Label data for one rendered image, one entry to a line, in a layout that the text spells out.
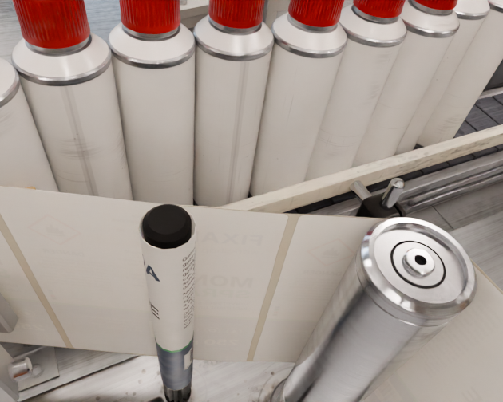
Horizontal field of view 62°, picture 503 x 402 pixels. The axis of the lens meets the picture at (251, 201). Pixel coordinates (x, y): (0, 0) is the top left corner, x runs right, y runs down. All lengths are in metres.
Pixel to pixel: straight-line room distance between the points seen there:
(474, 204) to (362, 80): 0.27
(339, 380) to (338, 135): 0.22
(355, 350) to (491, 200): 0.43
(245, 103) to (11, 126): 0.14
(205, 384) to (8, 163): 0.18
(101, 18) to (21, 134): 0.52
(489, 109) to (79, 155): 0.50
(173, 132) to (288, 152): 0.10
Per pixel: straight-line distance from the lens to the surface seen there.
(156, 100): 0.27
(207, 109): 0.30
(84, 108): 0.26
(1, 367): 0.20
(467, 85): 0.46
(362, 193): 0.39
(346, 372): 0.19
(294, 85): 0.30
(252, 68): 0.28
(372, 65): 0.32
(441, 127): 0.49
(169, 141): 0.29
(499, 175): 0.60
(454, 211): 0.54
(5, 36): 0.74
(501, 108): 0.64
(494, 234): 0.46
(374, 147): 0.41
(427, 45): 0.36
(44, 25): 0.24
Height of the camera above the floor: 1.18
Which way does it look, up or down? 49 degrees down
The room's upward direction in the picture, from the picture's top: 10 degrees clockwise
